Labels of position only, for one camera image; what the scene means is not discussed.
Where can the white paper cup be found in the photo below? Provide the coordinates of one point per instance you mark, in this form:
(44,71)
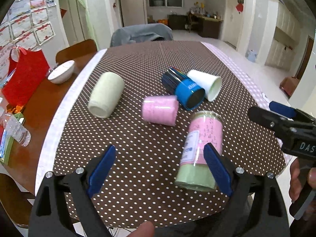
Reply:
(210,83)

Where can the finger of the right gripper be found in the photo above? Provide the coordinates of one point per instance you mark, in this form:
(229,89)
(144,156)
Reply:
(272,121)
(290,112)

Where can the pink green glass jar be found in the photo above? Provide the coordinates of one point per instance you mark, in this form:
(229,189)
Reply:
(193,174)

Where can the black blue canister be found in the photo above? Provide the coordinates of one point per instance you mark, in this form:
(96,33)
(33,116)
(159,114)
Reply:
(189,94)

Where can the blue kettle on floor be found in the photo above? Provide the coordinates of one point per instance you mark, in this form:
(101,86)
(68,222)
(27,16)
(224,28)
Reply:
(251,55)

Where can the pink cup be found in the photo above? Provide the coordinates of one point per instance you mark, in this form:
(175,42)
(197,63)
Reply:
(160,109)

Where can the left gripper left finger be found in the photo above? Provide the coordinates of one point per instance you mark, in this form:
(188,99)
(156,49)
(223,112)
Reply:
(50,215)

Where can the brown polka dot tablecloth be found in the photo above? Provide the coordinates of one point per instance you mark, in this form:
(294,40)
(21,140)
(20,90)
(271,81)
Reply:
(140,185)

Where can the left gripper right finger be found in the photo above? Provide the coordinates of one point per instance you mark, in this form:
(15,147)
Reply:
(255,206)

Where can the pale green cup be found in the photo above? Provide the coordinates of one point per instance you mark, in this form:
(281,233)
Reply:
(106,95)

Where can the clear spray bottle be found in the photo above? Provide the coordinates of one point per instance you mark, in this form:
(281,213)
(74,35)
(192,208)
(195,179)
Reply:
(15,129)

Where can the white refrigerator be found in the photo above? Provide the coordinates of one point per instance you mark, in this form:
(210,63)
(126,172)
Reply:
(133,12)

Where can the dark wooden desk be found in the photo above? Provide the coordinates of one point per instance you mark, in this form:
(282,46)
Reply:
(206,27)

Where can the right hand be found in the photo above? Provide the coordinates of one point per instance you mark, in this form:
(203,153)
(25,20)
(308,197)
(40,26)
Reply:
(296,186)

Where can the left hand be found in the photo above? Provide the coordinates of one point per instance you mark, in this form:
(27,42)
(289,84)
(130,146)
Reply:
(146,229)

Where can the red felt bag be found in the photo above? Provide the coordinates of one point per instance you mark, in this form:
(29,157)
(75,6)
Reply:
(27,72)

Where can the white bowl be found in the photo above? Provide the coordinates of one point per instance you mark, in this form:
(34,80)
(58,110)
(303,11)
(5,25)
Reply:
(62,73)

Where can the white cabinet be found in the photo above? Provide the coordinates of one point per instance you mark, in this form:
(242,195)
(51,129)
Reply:
(281,36)

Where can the grey covered chair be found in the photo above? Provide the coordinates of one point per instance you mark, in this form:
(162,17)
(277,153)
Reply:
(141,33)

